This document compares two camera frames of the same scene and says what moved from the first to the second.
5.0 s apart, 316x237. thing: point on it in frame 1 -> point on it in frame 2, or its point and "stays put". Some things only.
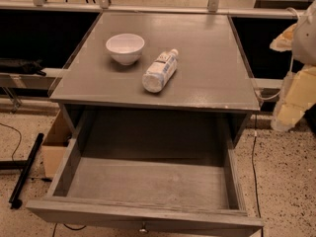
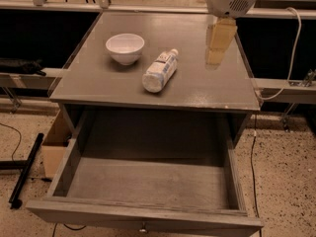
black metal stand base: x=26 y=166 stays put
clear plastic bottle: x=160 y=72 stays put
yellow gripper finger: x=299 y=97 -> x=218 y=38
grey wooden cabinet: x=209 y=76 stays put
